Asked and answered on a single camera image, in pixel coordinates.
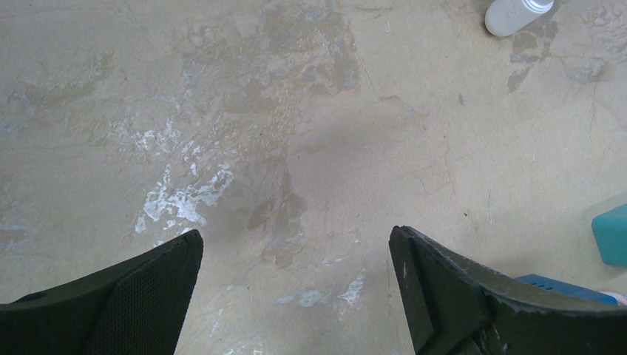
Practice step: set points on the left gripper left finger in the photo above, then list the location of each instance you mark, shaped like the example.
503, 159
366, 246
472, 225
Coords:
134, 307

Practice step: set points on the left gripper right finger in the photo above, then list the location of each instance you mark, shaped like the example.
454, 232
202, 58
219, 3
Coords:
455, 305

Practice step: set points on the blue cube socket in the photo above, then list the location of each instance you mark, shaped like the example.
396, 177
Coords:
567, 289

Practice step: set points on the teal power strip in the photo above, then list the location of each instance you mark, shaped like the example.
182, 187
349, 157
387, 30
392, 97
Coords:
609, 230

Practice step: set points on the round pink power socket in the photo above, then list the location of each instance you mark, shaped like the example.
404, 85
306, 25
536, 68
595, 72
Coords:
620, 298

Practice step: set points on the white PVC pipe frame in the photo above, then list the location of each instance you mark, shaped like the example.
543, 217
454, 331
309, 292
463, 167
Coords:
505, 17

